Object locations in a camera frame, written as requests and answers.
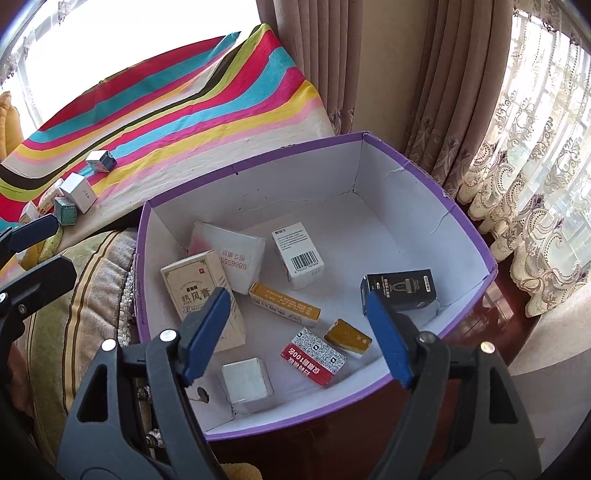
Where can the white box with text flap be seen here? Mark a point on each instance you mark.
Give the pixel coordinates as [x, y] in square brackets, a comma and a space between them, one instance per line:
[78, 191]

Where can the tiny white box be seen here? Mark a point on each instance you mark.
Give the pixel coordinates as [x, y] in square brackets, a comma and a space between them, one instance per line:
[28, 212]

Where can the small gold box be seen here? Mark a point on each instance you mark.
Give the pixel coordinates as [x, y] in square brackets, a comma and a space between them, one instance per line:
[346, 337]

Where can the striped velvet seat cushion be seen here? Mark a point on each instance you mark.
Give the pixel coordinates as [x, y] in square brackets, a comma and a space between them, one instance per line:
[69, 300]

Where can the beige pleated curtain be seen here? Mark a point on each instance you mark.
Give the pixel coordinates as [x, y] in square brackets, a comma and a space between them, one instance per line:
[443, 92]
[314, 60]

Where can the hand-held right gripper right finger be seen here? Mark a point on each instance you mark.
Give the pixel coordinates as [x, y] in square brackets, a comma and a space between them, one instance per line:
[388, 337]

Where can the rainbow striped cushion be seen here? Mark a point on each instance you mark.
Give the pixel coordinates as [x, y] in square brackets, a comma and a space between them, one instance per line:
[161, 106]

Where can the small white and blue box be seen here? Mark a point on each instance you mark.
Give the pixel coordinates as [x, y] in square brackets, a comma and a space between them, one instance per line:
[100, 160]

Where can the yellow leather sofa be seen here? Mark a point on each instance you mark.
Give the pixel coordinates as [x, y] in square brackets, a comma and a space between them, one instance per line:
[9, 124]

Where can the white box with red digits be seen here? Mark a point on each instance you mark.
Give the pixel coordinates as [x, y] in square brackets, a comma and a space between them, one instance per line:
[231, 258]

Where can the black box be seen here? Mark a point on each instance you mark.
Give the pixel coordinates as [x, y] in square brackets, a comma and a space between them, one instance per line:
[401, 288]

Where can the purple cardboard box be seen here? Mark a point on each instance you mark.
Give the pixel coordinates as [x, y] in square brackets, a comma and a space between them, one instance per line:
[406, 217]

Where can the red printed box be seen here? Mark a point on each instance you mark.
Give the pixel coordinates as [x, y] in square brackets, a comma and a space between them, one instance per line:
[314, 357]

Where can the white lace curtain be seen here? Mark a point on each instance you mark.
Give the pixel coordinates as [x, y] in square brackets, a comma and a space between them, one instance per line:
[531, 184]
[14, 60]

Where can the long yellow and white box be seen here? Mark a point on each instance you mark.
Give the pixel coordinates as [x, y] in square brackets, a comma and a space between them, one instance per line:
[281, 304]

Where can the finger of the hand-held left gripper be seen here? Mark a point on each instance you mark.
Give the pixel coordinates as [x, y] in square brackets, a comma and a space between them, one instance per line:
[32, 230]
[39, 279]

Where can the small plain white box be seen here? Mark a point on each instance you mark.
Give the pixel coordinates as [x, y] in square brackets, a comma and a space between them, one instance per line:
[244, 381]

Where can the white barcode box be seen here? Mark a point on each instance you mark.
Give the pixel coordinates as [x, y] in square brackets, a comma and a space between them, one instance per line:
[298, 254]

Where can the large cream box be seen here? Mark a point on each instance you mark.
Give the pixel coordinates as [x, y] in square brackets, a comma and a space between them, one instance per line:
[194, 286]

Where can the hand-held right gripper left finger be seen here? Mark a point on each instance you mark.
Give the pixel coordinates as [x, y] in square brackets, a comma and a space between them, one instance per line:
[207, 332]

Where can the small green patterned box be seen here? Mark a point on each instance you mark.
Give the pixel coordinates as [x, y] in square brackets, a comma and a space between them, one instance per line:
[64, 211]

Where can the dark red wooden cabinet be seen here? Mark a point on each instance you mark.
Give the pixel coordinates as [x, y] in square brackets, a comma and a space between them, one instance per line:
[485, 332]

